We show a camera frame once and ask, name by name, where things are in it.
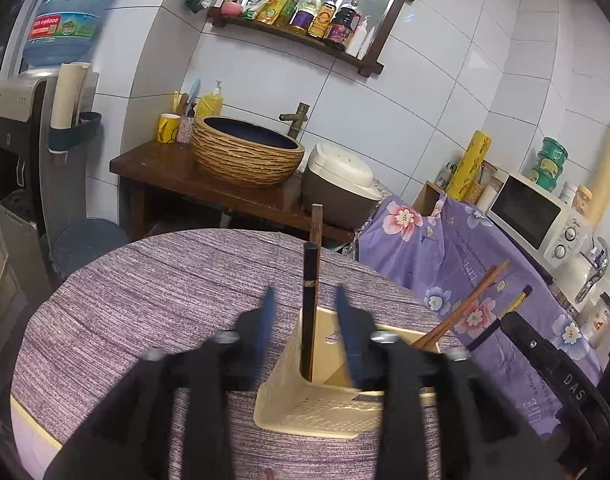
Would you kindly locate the white microwave oven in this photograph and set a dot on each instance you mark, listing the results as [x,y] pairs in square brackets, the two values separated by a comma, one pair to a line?
[530,215]

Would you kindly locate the water dispenser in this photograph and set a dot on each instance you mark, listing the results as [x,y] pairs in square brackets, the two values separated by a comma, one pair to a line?
[20,160]

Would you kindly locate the purple floral cloth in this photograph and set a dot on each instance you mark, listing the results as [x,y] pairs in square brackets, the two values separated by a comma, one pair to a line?
[435,260]

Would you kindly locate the blue cup tube holder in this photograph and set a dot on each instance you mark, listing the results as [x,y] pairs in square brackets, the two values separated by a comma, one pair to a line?
[75,132]

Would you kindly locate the yellow soap pump bottle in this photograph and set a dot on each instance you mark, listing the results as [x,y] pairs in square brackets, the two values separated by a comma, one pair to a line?
[211,104]

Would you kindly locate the dark blue trash bin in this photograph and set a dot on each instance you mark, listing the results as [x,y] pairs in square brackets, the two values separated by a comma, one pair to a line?
[87,245]

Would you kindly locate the woven pattern sink basin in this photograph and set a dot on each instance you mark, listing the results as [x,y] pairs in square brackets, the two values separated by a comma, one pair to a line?
[247,160]

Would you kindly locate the tall yellow paper cup stack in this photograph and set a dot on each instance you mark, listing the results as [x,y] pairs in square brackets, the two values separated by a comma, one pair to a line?
[607,170]

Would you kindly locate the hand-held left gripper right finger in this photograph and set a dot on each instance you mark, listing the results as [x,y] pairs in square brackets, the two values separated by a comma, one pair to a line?
[350,335]

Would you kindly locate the brass faucet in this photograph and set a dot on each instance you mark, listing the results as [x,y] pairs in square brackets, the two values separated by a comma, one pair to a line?
[297,120]

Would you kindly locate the yellow seasoning pouch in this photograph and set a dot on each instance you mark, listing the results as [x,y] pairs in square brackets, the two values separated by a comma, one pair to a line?
[270,5]

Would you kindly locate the purple label bottle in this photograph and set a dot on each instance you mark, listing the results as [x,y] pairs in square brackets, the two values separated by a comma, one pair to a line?
[305,15]

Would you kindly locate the light wooden box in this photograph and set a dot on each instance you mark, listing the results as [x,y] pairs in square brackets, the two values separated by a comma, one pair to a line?
[427,197]

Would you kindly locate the small pink bowl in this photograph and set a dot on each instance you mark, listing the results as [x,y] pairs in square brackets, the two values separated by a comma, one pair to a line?
[231,7]

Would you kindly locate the dark wooden wall shelf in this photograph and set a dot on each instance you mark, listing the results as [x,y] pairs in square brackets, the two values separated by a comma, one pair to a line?
[295,40]

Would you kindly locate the small floral cup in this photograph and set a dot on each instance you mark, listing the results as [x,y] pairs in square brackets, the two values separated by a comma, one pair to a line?
[186,129]

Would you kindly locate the yellow wrap roll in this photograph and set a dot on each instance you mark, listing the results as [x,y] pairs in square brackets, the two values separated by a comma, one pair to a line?
[470,165]

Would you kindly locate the orange label bottle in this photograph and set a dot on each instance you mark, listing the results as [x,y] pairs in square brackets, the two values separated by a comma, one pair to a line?
[325,19]

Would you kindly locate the green capped oil bottle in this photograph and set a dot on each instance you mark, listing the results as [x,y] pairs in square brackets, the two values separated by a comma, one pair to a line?
[290,7]

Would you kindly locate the orange lidded jar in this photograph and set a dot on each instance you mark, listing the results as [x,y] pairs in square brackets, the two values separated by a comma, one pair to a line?
[582,201]

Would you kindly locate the cream paper cup tube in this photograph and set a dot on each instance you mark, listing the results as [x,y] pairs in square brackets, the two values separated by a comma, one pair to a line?
[67,92]

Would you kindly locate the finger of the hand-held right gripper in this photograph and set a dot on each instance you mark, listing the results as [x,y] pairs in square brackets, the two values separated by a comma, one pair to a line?
[545,355]

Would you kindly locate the white plastic bottle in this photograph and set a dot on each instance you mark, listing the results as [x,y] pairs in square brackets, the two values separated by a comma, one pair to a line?
[369,41]
[357,37]

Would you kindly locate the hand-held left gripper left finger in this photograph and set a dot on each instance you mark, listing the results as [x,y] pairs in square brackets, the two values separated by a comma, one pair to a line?
[267,320]

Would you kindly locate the beige plastic utensil holder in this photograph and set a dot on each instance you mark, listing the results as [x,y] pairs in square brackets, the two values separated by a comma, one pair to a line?
[305,410]

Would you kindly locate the yellow mug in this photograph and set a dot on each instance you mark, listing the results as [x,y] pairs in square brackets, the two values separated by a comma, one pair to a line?
[168,128]

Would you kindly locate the blue water jug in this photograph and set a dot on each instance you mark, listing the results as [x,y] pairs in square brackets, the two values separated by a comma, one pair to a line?
[70,10]

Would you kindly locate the dark soy sauce bottle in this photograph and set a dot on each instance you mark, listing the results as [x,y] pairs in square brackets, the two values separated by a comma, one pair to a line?
[345,25]

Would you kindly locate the black chopstick with gold band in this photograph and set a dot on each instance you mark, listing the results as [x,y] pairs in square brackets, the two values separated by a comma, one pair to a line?
[310,320]
[517,300]

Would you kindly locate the milk tea cup with straw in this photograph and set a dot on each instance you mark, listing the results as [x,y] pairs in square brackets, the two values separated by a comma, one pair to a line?
[602,317]

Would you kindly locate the dark wooden sink counter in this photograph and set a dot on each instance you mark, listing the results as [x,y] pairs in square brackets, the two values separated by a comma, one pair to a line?
[150,165]

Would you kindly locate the white brown rice cooker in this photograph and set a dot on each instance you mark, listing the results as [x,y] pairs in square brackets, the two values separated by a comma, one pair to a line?
[337,185]

